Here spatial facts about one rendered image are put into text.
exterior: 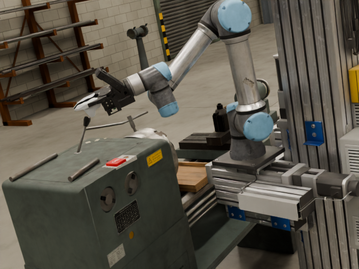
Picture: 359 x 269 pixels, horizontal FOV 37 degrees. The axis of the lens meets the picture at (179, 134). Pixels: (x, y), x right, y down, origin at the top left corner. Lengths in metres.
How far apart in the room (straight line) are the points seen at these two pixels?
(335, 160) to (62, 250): 1.14
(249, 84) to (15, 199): 1.05
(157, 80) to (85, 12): 9.76
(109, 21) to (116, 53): 0.72
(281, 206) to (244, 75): 0.50
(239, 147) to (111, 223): 0.60
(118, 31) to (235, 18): 10.40
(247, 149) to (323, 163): 0.31
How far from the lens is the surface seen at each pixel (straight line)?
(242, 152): 2.17
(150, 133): 2.59
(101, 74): 1.86
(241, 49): 1.96
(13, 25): 10.38
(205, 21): 2.06
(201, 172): 2.92
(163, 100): 1.91
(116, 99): 1.89
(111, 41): 12.08
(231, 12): 1.92
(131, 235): 2.21
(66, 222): 2.10
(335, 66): 2.05
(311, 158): 2.23
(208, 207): 2.88
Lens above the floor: 1.91
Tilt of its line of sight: 16 degrees down
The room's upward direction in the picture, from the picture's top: 11 degrees counter-clockwise
